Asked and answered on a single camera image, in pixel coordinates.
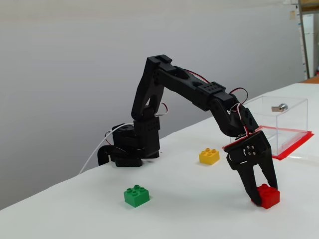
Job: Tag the black table clamp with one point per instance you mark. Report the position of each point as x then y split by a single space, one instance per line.
101 155

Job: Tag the yellow paper note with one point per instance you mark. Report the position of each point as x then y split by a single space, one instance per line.
292 15

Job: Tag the brown wooden surface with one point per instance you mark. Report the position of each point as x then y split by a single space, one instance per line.
311 80

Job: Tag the transparent plastic box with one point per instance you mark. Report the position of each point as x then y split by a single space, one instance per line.
291 124

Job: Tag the grey metal shelf post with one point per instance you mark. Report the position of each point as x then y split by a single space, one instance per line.
303 37

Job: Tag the silver metal box lock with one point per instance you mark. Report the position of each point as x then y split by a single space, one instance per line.
281 107

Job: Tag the green lego brick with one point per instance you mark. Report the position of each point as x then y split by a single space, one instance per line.
136 198

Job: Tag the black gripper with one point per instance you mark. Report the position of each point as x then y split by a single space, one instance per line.
257 147

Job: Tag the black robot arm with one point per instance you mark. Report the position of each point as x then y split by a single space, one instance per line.
149 87

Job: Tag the white refrigerator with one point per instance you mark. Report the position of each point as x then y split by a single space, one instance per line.
309 37

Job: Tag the red lego brick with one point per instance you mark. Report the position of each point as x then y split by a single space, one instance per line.
270 198

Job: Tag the yellow lego brick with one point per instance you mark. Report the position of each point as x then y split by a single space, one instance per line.
209 158

